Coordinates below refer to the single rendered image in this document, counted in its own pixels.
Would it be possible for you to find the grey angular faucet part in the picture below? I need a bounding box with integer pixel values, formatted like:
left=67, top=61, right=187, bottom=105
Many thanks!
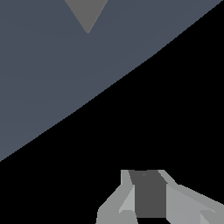
left=64, top=0, right=109, bottom=35

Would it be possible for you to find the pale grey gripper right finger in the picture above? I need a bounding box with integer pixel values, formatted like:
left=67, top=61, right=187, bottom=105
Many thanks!
left=128, top=169, right=224, bottom=224

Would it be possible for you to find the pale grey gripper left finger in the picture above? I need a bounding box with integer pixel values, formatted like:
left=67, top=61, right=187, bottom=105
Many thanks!
left=95, top=169, right=139, bottom=224

